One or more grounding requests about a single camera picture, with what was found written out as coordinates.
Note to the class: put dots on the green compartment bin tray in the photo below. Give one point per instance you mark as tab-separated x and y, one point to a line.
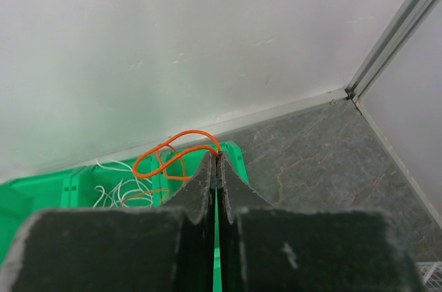
136	183

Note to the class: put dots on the white wire shelf rack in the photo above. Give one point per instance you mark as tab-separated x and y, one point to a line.
431	275

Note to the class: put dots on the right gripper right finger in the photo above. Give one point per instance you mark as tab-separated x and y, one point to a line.
263	248

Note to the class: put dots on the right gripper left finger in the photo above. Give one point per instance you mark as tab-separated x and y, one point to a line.
167	248

